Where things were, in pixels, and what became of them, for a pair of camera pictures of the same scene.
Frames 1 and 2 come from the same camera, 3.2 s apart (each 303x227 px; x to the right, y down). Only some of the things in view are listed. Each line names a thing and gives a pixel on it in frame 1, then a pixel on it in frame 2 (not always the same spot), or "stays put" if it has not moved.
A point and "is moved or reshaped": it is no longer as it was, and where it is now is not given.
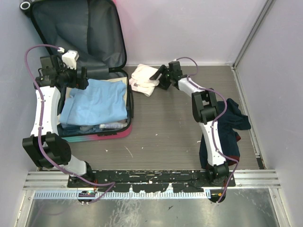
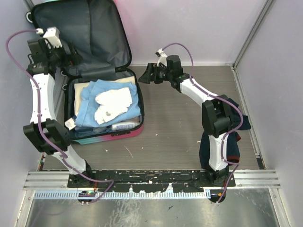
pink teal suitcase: (92, 32) is moved or reshaped
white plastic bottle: (103, 126) to (124, 126)
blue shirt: (101, 100) is moved or reshaped
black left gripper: (81, 83) to (75, 58)
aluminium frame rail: (268, 179) stays put
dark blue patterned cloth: (67, 129) is moved or reshaped
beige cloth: (124, 79) to (78, 87)
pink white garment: (140, 81) to (112, 103)
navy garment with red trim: (229, 118) stays put
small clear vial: (85, 128) to (101, 129)
